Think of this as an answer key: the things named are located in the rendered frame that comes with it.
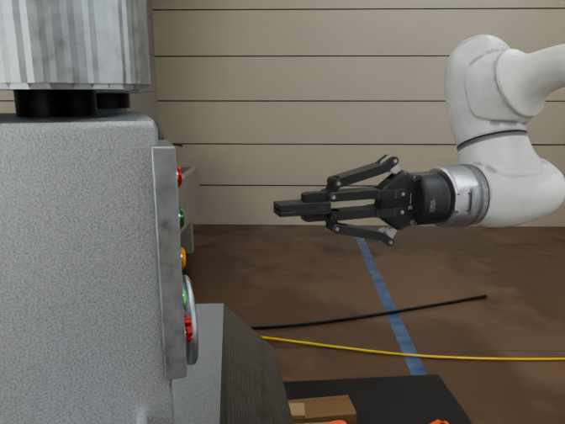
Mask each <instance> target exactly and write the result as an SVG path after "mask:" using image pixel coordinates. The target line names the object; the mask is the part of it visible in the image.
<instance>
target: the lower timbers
mask: <svg viewBox="0 0 565 424"><path fill-rule="evenodd" d="M288 403H304V410H305V418H293V423H311V422H329V421H337V420H342V421H344V422H345V423H346V424H356V411H355V408H354V406H353V404H352V403H351V400H350V398H349V395H336V396H326V397H317V398H307V399H297V400H288Z"/></svg>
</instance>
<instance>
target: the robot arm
mask: <svg viewBox="0 0 565 424"><path fill-rule="evenodd" d="M444 86H445V98H446V110H447V115H448V120H449V124H450V127H451V132H452V135H453V137H454V140H455V142H456V146H457V154H458V165H452V166H438V167H433V168H431V169H430V170H429V171H428V172H406V171H403V170H401V169H400V168H399V165H398V163H399V159H398V158H397V157H396V156H390V155H384V156H383V157H381V158H380V159H379V160H377V161H376V162H374V163H372V164H368V165H366V166H363V167H359V168H355V169H352V170H350V171H347V172H342V173H339V174H336V175H334V176H331V177H328V179H327V186H326V188H325V189H322V190H321V191H313V192H304V193H301V199H295V200H283V201H274V202H273V213H275V214H276V215H278V216H279V217H291V216H301V219H302V220H304V221H306V222H315V221H325V223H326V228H327V229H328V230H330V231H332V232H334V233H335V234H340V235H345V236H355V237H361V238H366V239H372V240H377V241H380V242H382V243H383V244H385V245H387V246H392V245H393V244H394V240H393V237H394V235H395V234H396V232H397V231H401V230H402V229H404V228H405V227H407V226H410V225H428V224H433V225H437V226H440V227H441V228H443V227H453V226H469V225H480V226H482V227H495V228H497V227H507V226H513V225H521V224H525V223H527V222H530V221H533V220H538V219H540V218H543V217H545V216H548V215H550V214H552V213H553V212H555V211H556V210H557V209H558V208H559V207H560V206H561V204H562V202H563V200H564V198H565V178H564V176H563V175H562V173H561V172H560V171H559V170H558V169H557V168H556V167H554V166H553V165H552V164H551V163H550V162H548V161H546V160H545V159H543V158H540V157H539V156H538V155H537V154H536V152H535V150H534V149H533V147H532V145H531V143H530V140H529V137H528V135H527V130H526V124H527V123H529V122H530V121H531V119H532V118H533V117H534V115H536V114H539V113H540V112H541V111H542V109H543V107H544V105H545V102H546V98H547V96H548V95H549V94H550V93H552V92H554V91H556V90H558V89H559V88H562V87H565V44H563V45H556V46H553V47H549V48H546V49H543V50H539V51H536V52H532V53H529V54H526V53H524V52H522V51H520V50H516V49H510V47H509V46H508V45H507V44H506V43H505V42H503V41H502V40H501V39H499V38H497V37H496V36H493V35H486V34H480V35H476V36H473V37H471V38H468V39H466V40H464V41H463V42H462V43H460V44H459V45H458V46H457V47H456V48H455V49H454V51H453V52H452V53H451V54H450V55H449V57H448V60H447V63H446V70H445V78H444ZM384 173H388V174H389V173H391V174H390V175H389V176H388V177H386V178H385V179H384V180H382V182H380V184H379V185H378V186H369V187H366V188H341V187H345V186H347V185H350V184H353V183H357V182H360V181H362V180H365V179H369V178H373V177H376V176H378V175H381V174H384ZM339 188H340V189H339ZM364 199H375V202H374V204H367V205H362V206H351V207H340V208H331V202H339V201H352V200H364ZM330 201H331V202H330ZM364 218H379V219H381V220H382V221H384V222H385V223H386V224H388V225H389V227H387V228H385V227H382V228H379V229H378V230H376V229H373V228H370V227H366V226H360V225H351V224H346V223H340V222H338V220H354V219H364Z"/></svg>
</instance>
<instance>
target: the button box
mask: <svg viewBox="0 0 565 424"><path fill-rule="evenodd" d="M158 143H159V145H156V146H151V147H150V160H151V174H152V187H153V202H154V216H155V229H156V255H157V270H158V284H159V297H160V311H161V338H162V351H163V365H164V376H165V380H171V379H180V378H185V377H187V358H186V341H185V324H184V307H183V289H182V256H181V239H180V222H179V205H178V187H177V154H176V147H175V146H174V145H173V144H172V143H171V142H170V141H169V140H158Z"/></svg>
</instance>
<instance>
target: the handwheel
mask: <svg viewBox="0 0 565 424"><path fill-rule="evenodd" d="M182 287H183V288H184V290H185V292H186V302H185V304H184V315H188V316H189V318H191V322H192V328H193V335H192V340H191V342H187V343H186V358H187V364H188V365H194V364H195V363H196V362H197V360H198V316H197V311H196V304H195V299H194V293H193V286H192V283H191V280H190V278H189V277H188V276H187V275H183V276H182Z"/></svg>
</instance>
